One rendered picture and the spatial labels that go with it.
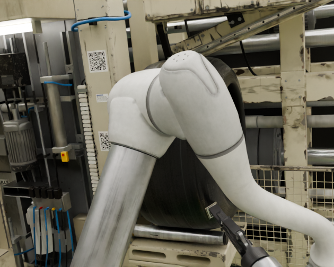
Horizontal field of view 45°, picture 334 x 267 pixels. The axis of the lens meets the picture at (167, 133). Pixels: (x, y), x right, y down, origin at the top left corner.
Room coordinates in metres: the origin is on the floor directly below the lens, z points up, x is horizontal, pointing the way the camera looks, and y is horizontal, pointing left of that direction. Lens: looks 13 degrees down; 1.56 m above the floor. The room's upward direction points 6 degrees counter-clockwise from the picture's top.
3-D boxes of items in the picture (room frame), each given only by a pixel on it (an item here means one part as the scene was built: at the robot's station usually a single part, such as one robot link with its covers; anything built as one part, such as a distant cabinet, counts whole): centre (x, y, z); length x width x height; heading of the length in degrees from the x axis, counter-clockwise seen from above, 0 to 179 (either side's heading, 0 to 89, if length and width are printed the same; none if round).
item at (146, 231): (1.29, 0.00, 0.90); 0.35 x 0.05 x 0.05; 67
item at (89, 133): (1.51, 0.28, 1.19); 0.05 x 0.04 x 0.48; 157
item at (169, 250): (1.29, 0.00, 0.84); 0.36 x 0.09 x 0.06; 67
